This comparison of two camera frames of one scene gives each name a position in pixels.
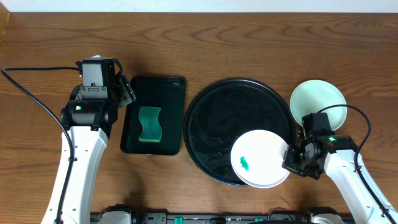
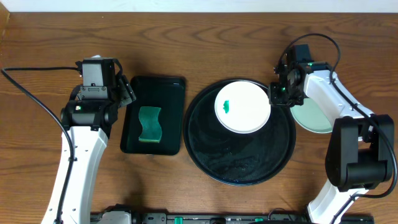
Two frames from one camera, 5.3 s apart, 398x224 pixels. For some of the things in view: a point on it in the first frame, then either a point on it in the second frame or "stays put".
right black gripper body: [300, 162] → [285, 94]
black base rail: [220, 218] stays put
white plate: [257, 158] → [242, 107]
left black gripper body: [125, 90] stays put
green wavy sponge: [152, 132] stays put
